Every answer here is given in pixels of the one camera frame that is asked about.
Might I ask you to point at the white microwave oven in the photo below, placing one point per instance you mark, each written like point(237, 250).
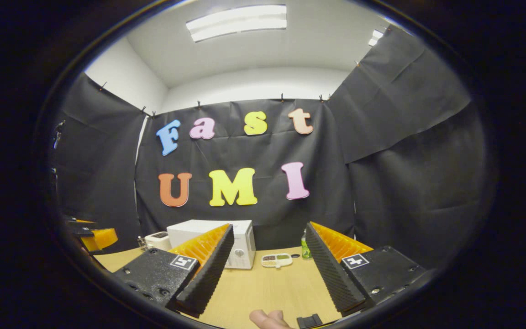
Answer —
point(190, 230)

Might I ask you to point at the small white toaster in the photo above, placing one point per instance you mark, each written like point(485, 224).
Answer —
point(158, 240)

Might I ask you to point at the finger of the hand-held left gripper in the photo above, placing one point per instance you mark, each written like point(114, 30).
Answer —
point(101, 238)

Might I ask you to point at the long ceiling light panel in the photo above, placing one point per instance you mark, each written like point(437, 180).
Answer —
point(238, 22)

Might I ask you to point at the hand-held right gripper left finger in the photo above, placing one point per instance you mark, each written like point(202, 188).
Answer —
point(206, 278)

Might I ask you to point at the white divided dish of beans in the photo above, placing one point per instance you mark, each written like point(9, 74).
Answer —
point(276, 260)

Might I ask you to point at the green label drink bottle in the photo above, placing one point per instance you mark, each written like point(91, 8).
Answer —
point(305, 249)

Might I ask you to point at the small ceiling light panel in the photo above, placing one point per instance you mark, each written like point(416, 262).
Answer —
point(375, 37)

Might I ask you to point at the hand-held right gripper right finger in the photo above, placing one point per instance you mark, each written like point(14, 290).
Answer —
point(331, 274)

